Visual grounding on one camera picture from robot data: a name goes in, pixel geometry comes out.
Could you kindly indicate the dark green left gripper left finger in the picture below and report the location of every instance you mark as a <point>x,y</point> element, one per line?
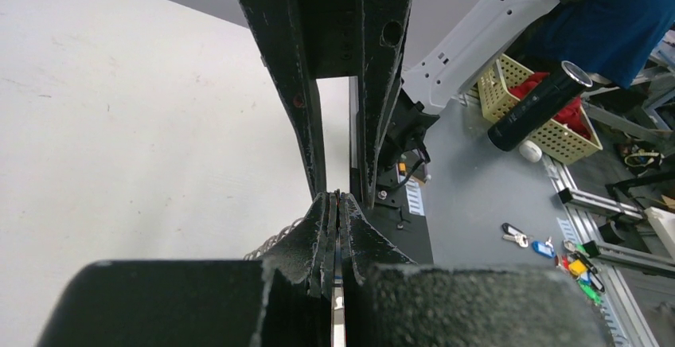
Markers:
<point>158,302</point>

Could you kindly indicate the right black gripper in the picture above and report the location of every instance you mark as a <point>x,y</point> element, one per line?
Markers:
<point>304,40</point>

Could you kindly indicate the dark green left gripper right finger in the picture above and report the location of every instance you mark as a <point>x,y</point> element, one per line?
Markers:
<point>390,300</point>

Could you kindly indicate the metal keyring carabiner plate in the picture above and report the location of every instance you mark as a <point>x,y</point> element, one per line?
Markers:
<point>337,302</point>

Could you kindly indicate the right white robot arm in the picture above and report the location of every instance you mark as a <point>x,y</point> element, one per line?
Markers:
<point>456,60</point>

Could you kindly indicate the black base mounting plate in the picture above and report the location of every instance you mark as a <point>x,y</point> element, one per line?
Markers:
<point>389,213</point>

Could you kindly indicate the spare black tagged key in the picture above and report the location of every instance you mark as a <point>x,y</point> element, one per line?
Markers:
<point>510,233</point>

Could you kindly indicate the spare blue tagged key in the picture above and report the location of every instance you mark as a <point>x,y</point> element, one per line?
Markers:
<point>544,248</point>

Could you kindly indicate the pile of coloured key tags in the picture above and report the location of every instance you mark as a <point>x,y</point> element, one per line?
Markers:
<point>574,261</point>

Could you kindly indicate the cream perforated plastic basket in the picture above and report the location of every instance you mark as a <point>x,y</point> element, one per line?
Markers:
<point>554,139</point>

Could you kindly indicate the small white round object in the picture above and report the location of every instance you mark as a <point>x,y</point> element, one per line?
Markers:
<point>530,151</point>

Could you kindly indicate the black cylindrical flashlight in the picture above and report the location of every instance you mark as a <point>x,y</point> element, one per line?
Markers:
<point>506,140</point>

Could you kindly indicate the red cloth in basket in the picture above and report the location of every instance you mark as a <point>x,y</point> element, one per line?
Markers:
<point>542,96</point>

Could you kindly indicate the person in blue shirt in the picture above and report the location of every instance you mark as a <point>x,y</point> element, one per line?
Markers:
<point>609,38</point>

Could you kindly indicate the right white slotted cable duct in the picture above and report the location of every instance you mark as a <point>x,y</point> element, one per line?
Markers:
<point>414,198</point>

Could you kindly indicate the aluminium frame rail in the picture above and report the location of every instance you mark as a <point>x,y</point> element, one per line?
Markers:
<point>638,302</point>

